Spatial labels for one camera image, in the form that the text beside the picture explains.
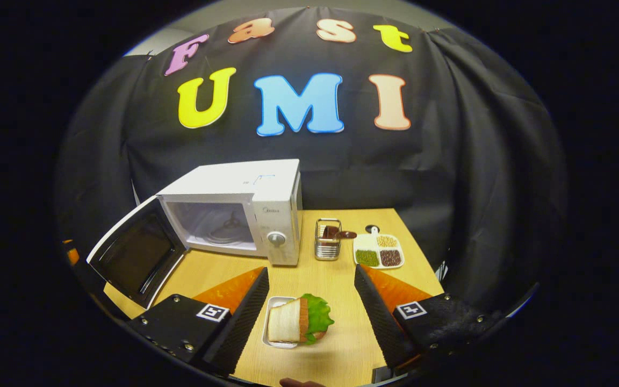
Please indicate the white divided dish with beans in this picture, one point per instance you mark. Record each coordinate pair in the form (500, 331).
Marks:
(366, 244)

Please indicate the sandwich with lettuce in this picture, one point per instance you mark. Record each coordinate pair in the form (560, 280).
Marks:
(299, 320)

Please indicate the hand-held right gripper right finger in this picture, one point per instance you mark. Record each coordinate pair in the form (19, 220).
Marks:
(382, 322)

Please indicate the black backdrop cloth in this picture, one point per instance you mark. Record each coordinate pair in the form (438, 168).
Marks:
(476, 161)

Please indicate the brown spoon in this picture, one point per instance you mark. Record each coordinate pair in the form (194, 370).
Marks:
(342, 234)

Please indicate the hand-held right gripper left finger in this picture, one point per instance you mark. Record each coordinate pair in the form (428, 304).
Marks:
(242, 322)

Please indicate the white microwave oven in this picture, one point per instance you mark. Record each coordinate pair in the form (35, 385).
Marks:
(280, 215)

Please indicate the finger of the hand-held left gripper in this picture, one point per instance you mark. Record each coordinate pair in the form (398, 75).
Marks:
(72, 253)

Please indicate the black round table grommet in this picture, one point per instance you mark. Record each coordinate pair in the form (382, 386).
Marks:
(372, 228)

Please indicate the small white rectangular plate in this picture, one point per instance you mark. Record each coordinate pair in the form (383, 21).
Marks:
(266, 333)

